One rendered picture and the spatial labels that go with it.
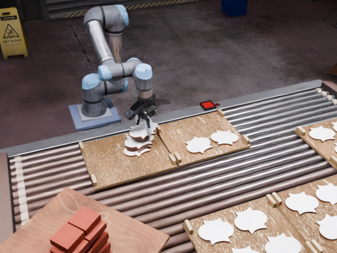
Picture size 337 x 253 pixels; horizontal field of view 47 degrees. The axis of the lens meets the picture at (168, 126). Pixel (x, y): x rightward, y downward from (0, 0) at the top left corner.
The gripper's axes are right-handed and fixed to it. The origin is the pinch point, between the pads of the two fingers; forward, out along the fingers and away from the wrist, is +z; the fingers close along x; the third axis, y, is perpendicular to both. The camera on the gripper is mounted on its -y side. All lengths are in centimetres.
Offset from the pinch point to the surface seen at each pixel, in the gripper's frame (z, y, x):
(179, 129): 8.9, 23.6, -0.5
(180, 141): 8.9, 17.2, -9.7
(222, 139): 7.8, 35.2, -22.6
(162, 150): 9.0, 5.2, -10.2
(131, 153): 7.8, -9.8, -4.0
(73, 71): 102, 72, 272
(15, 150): 11, -55, 37
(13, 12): 46, 39, 355
